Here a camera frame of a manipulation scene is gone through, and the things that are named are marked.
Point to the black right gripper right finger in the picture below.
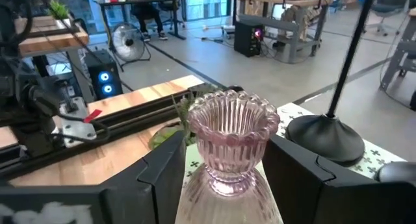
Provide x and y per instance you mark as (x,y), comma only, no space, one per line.
(325,201)

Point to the grey metal mounting plate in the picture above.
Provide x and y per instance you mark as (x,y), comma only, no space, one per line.
(76,130)

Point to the round floor fan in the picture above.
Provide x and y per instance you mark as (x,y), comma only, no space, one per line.
(128,42)

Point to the black desk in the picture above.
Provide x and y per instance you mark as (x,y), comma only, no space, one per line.
(107,3)

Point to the computer tower pink light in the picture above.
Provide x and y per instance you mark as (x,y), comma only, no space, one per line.
(247,42)

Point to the black aluminium table frame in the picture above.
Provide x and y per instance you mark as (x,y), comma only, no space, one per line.
(136,115)

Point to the pink glass candle holder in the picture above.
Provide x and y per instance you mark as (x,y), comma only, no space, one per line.
(232,146)

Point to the small green plant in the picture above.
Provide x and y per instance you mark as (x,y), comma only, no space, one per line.
(59,10)

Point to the wooden table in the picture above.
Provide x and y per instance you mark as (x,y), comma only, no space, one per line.
(52,40)

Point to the grey workbench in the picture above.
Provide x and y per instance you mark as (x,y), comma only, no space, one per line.
(292,26)

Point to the potted succulent plant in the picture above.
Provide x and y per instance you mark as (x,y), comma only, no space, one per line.
(162,138)

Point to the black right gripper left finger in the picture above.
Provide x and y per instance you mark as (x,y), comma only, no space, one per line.
(130,201)

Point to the computer tower blue lights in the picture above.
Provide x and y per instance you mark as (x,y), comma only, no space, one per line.
(104,78)

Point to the person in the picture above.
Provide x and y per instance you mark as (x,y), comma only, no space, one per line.
(146,13)

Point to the grey desk legs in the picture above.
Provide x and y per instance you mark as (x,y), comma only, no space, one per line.
(398,55)

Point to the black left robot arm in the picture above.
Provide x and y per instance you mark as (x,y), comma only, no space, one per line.
(29,97)

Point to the office chair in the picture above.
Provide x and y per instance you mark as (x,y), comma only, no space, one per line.
(390,3)

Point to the black candlestick holder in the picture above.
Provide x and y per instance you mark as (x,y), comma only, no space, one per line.
(398,172)
(325,139)

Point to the red tag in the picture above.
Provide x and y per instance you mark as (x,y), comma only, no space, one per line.
(93,115)

